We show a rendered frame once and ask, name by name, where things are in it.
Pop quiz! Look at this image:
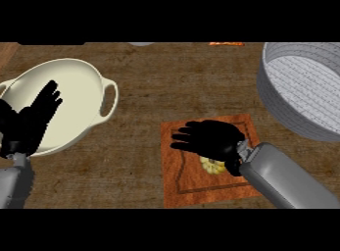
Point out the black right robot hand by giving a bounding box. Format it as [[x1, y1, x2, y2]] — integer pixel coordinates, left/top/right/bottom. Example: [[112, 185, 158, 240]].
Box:
[[171, 119, 248, 177]]

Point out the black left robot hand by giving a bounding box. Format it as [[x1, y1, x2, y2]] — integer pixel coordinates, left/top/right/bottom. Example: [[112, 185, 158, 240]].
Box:
[[0, 79, 64, 160]]

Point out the yellow squash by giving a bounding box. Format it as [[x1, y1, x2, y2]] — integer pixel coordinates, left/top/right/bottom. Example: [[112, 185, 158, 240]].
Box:
[[199, 156, 230, 176]]

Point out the brown wooden cutting board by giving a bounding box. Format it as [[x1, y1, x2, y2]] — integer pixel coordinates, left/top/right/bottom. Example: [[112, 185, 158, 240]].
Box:
[[161, 113, 265, 209]]

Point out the grey wicker basket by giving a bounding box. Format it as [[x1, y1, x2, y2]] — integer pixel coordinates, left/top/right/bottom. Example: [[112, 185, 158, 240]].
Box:
[[255, 42, 340, 143]]

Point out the orange object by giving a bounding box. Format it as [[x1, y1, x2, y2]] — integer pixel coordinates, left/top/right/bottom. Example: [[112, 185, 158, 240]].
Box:
[[209, 41, 246, 47]]

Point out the pale grey round object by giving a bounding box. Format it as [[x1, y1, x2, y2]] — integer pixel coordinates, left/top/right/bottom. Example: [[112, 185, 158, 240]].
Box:
[[128, 41, 158, 47]]

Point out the cream pot with handles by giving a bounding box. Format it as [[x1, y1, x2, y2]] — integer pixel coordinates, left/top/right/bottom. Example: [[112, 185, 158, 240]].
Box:
[[0, 58, 121, 157]]

